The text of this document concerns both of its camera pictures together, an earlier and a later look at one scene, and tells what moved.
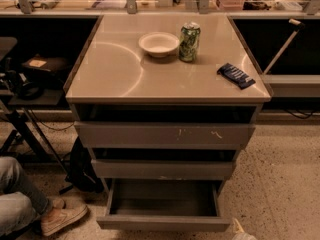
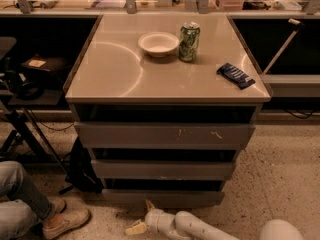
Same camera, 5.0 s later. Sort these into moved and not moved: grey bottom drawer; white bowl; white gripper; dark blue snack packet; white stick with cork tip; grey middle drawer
Moved: white gripper; grey bottom drawer
Not moved: white stick with cork tip; white bowl; grey middle drawer; dark blue snack packet
